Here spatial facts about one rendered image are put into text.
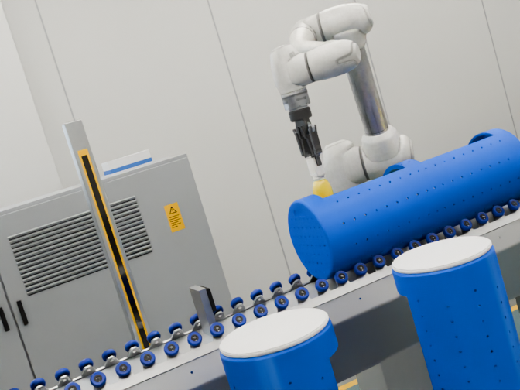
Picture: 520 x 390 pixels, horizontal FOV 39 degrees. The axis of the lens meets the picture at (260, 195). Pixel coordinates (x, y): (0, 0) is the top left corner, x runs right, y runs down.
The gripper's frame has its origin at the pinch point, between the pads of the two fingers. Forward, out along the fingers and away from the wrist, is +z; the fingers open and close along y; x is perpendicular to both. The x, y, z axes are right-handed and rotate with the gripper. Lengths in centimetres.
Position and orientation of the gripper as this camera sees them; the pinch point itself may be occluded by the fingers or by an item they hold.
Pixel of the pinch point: (315, 166)
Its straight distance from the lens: 247.7
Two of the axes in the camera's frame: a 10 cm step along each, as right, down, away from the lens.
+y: 3.9, 0.0, -9.2
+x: 8.8, -3.1, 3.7
